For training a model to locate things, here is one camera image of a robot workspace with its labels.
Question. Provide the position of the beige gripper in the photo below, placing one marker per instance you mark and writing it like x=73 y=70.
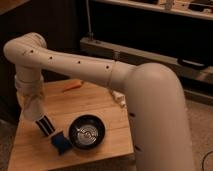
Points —
x=25 y=100

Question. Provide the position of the black round pan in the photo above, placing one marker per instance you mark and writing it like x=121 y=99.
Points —
x=86 y=132

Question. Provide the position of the blue sponge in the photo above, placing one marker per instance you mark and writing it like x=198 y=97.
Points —
x=61 y=143

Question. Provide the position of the vertical metal pole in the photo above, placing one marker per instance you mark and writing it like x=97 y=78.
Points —
x=90 y=32

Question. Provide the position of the grey metal beam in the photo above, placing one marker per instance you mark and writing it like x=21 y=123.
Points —
x=136 y=57

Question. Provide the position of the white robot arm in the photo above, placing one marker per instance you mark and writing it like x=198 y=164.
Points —
x=154 y=96

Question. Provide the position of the wooden folding table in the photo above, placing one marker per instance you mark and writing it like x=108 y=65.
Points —
x=32 y=151

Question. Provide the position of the orange carrot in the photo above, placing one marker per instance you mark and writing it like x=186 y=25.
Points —
x=72 y=85

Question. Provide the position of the black and white eraser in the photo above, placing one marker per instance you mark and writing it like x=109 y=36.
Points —
x=45 y=126

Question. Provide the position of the black handle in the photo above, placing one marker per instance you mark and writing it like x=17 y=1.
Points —
x=190 y=64

